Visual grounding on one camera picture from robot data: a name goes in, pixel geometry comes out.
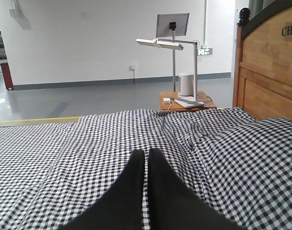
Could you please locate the black white checkered bed sheet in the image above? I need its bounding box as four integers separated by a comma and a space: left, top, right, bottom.
0, 108, 292, 230

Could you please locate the red fire extinguisher box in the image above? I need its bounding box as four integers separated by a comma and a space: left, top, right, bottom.
0, 62, 13, 91

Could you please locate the grey monitor on stand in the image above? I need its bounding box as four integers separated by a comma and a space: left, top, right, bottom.
155, 13, 190, 92

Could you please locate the green exit sign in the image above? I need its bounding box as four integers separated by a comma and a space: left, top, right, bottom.
198, 48, 213, 56

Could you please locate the wooden bed headboard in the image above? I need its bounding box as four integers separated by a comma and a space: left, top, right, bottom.
233, 0, 292, 120

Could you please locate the white cylindrical speaker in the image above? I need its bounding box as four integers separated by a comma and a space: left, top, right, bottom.
178, 73, 193, 97

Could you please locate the white desk lamp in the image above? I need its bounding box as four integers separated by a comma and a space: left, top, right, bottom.
136, 38, 205, 108

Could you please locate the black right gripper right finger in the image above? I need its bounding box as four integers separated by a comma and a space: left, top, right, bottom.
148, 149, 242, 230

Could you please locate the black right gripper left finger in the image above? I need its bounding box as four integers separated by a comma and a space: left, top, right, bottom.
59, 150, 145, 230

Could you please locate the wooden nightstand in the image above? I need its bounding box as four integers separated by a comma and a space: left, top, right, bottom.
159, 90, 217, 112

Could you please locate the small white charger box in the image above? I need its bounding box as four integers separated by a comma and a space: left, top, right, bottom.
163, 98, 171, 104

